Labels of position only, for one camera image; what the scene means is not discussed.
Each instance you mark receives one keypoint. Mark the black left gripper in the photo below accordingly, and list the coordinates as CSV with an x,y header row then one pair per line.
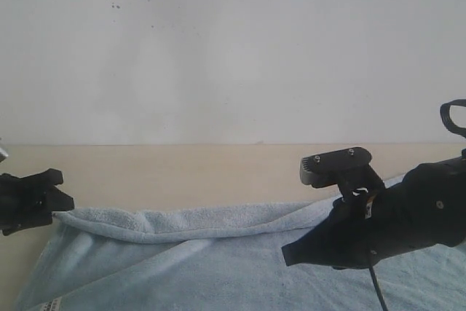
x,y
30,201

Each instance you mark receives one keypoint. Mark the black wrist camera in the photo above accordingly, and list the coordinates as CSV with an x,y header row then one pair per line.
x,y
348,169
4,154

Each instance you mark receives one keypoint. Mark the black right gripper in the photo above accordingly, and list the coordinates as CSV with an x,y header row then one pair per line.
x,y
355,235

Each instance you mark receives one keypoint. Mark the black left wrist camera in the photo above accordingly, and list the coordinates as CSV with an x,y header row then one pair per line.
x,y
4,154

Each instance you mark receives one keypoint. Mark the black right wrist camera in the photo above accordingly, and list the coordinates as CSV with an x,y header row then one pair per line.
x,y
348,169

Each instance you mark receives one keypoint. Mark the light blue fleece towel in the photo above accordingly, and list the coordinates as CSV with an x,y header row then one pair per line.
x,y
225,258

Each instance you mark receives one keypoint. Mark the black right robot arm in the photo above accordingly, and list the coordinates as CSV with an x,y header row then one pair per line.
x,y
428,206

